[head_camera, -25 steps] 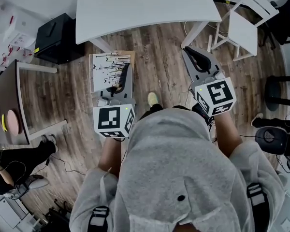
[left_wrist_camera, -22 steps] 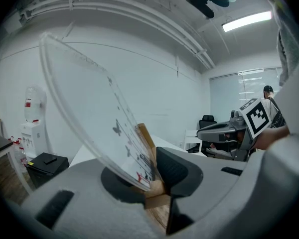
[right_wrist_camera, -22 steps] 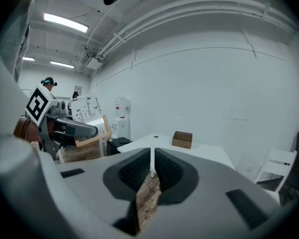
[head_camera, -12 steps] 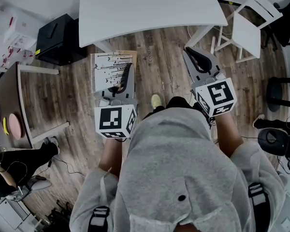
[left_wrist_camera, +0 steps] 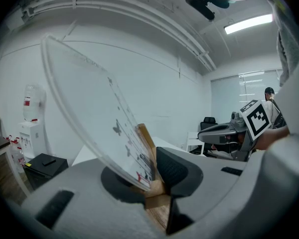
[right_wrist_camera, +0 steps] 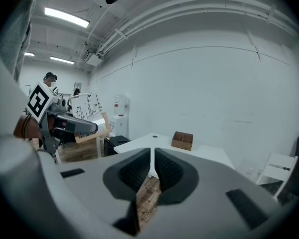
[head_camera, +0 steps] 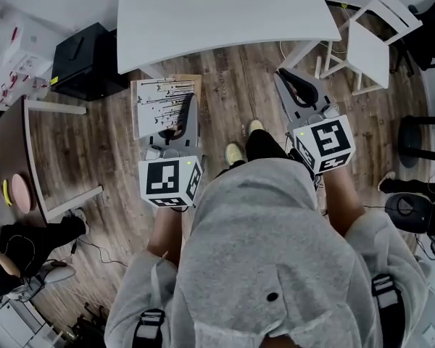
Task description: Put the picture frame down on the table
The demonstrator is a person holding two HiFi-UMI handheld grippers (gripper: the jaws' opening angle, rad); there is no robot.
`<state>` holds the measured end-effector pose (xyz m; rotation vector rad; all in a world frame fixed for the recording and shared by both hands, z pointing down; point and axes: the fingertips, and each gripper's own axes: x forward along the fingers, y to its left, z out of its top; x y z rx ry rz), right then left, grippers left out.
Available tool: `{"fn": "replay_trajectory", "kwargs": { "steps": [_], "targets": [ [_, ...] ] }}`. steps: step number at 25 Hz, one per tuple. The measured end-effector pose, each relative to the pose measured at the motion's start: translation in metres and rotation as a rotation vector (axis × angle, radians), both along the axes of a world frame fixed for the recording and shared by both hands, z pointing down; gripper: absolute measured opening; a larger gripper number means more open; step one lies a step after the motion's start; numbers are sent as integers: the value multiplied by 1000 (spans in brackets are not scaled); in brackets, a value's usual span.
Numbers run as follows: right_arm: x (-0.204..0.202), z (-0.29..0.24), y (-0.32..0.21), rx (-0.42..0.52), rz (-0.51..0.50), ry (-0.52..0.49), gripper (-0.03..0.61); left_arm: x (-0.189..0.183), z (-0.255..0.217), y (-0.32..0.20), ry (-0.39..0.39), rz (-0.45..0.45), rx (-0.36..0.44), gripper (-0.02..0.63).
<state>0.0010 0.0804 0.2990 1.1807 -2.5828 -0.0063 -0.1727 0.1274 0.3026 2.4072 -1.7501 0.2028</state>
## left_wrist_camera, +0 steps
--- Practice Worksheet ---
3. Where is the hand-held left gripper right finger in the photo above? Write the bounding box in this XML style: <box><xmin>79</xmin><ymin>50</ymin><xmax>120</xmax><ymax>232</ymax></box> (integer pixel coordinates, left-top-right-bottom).
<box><xmin>155</xmin><ymin>146</ymin><xmax>265</xmax><ymax>236</ymax></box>

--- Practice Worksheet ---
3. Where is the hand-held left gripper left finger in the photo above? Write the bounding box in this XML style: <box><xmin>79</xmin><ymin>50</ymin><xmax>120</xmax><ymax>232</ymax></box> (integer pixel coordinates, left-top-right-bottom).
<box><xmin>19</xmin><ymin>157</ymin><xmax>165</xmax><ymax>239</ymax></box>

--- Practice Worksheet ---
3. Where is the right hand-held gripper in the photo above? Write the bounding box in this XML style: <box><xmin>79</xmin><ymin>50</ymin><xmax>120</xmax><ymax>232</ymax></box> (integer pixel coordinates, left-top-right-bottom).
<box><xmin>197</xmin><ymin>99</ymin><xmax>273</xmax><ymax>162</ymax></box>

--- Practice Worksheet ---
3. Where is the person's right forearm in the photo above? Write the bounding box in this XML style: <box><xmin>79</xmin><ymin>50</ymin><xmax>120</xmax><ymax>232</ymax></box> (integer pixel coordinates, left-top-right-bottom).
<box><xmin>255</xmin><ymin>126</ymin><xmax>291</xmax><ymax>151</ymax></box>

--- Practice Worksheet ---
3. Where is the black office chair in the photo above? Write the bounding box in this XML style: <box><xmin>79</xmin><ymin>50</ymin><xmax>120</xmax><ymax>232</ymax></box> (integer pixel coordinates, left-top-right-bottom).
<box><xmin>200</xmin><ymin>117</ymin><xmax>219</xmax><ymax>132</ymax></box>

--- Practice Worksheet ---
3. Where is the black cabinet box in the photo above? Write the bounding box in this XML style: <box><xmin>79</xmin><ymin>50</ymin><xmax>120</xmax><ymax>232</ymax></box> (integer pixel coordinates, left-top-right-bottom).
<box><xmin>23</xmin><ymin>153</ymin><xmax>69</xmax><ymax>191</ymax></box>

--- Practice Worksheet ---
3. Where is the white water dispenser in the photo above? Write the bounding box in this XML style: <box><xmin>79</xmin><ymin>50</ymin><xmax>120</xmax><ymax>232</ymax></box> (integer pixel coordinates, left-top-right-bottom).
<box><xmin>17</xmin><ymin>119</ymin><xmax>47</xmax><ymax>160</ymax></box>

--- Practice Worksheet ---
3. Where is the cluster of spare water jugs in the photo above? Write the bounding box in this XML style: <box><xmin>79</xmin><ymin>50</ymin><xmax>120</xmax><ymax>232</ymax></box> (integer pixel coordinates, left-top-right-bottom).
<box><xmin>3</xmin><ymin>135</ymin><xmax>26</xmax><ymax>174</ymax></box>

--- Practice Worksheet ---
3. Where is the ceiling light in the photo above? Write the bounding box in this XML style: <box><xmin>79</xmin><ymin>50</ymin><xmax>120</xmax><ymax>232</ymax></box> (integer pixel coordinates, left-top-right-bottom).
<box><xmin>223</xmin><ymin>13</ymin><xmax>274</xmax><ymax>35</ymax></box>

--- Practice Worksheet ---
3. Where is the person's grey sweatshirt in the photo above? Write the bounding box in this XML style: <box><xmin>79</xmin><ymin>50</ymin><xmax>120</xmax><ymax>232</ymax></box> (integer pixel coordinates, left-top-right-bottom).
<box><xmin>263</xmin><ymin>0</ymin><xmax>299</xmax><ymax>239</ymax></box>

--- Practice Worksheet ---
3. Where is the large clear water bottle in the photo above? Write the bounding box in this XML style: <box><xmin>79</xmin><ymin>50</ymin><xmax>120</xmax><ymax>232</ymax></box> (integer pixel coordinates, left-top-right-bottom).
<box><xmin>23</xmin><ymin>83</ymin><xmax>47</xmax><ymax>123</ymax></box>

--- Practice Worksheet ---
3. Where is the white ceiling conduit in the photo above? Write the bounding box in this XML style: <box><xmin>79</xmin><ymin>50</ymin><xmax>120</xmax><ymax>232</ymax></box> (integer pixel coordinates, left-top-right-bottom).
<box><xmin>21</xmin><ymin>0</ymin><xmax>217</xmax><ymax>72</ymax></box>

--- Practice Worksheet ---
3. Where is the black head-mounted camera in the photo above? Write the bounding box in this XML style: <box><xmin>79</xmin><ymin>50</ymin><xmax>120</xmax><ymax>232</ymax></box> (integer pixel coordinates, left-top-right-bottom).
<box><xmin>185</xmin><ymin>0</ymin><xmax>230</xmax><ymax>21</ymax></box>

